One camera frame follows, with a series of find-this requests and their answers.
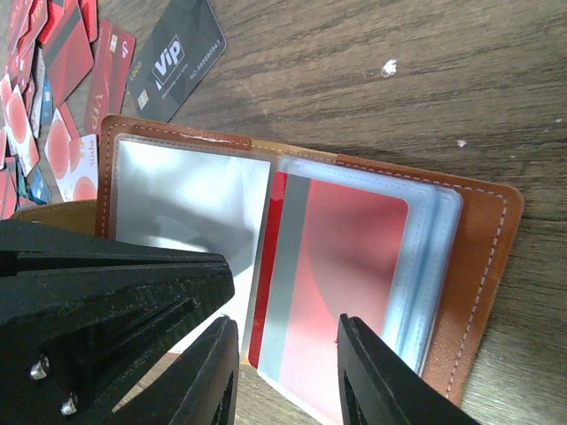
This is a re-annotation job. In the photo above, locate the brown leather card holder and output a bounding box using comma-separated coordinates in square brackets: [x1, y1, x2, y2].
[12, 115, 524, 405]

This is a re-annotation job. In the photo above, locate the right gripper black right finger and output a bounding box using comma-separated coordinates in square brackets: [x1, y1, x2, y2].
[338, 313, 476, 425]

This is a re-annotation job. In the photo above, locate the red card vertical stripe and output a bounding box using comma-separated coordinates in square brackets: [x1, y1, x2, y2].
[247, 171, 409, 425]

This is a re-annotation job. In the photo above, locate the black VIP card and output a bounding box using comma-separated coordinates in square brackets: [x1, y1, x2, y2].
[128, 0, 227, 122]

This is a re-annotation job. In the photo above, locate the white card red circle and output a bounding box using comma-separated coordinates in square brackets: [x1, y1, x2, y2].
[6, 86, 39, 177]

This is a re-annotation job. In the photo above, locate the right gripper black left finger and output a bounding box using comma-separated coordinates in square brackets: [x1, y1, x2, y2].
[110, 316, 239, 424]

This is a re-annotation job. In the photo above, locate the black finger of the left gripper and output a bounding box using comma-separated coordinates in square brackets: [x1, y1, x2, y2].
[1, 220, 235, 424]

